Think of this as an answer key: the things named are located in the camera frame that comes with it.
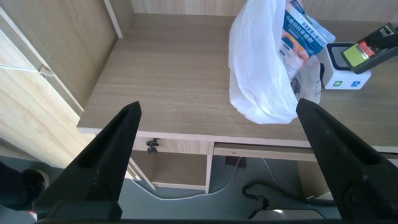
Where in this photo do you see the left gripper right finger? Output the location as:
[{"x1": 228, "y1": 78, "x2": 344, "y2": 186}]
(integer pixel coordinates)
[{"x1": 295, "y1": 98, "x2": 398, "y2": 220}]

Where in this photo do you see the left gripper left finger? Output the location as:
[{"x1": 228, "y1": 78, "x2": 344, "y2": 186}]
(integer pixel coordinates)
[{"x1": 32, "y1": 100, "x2": 142, "y2": 222}]

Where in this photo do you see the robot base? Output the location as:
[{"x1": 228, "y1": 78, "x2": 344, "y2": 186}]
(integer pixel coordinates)
[{"x1": 0, "y1": 161, "x2": 50, "y2": 224}]

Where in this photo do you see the white barcode scanner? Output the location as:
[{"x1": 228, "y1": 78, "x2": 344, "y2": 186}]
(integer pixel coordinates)
[{"x1": 317, "y1": 42, "x2": 373, "y2": 91}]

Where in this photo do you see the white plastic bag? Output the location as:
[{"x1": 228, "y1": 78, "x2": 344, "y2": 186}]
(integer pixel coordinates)
[{"x1": 228, "y1": 0, "x2": 336, "y2": 125}]

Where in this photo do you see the black clamp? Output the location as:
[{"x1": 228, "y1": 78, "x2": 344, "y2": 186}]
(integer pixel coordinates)
[{"x1": 146, "y1": 139, "x2": 160, "y2": 154}]

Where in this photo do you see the black box with green label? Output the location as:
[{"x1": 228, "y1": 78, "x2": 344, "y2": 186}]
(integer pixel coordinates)
[{"x1": 340, "y1": 22, "x2": 398, "y2": 75}]

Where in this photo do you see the wooden counter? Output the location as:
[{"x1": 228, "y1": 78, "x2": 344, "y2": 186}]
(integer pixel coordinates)
[{"x1": 0, "y1": 0, "x2": 398, "y2": 200}]

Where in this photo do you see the blue and white pack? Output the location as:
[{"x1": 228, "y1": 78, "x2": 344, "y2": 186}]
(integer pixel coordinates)
[{"x1": 278, "y1": 0, "x2": 329, "y2": 82}]

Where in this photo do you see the black cable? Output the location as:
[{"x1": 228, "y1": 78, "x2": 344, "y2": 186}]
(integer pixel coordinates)
[{"x1": 241, "y1": 182, "x2": 337, "y2": 208}]

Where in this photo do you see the white cable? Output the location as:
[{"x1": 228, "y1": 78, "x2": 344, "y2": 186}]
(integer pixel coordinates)
[{"x1": 132, "y1": 157, "x2": 243, "y2": 202}]

